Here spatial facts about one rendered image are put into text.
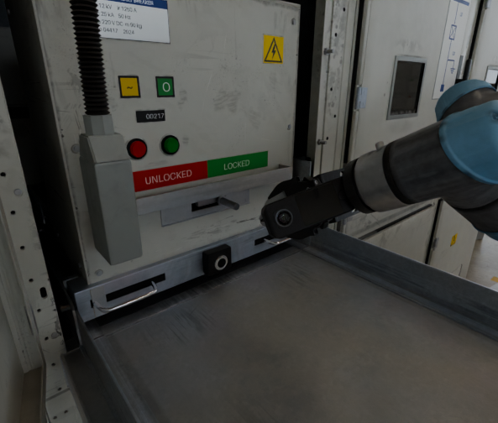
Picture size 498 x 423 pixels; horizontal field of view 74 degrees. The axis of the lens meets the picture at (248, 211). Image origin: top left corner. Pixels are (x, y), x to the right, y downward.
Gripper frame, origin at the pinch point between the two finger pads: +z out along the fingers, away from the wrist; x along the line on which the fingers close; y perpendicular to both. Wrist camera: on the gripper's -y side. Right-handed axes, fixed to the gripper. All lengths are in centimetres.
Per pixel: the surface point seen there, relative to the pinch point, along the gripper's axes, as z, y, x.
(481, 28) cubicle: -12, 109, 38
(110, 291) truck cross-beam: 18.3, -22.1, -3.2
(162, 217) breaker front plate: 14.0, -10.8, 6.4
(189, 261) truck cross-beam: 18.1, -6.5, -3.0
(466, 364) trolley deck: -17.3, 14.2, -30.2
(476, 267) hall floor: 65, 229, -83
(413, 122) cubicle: 2, 70, 14
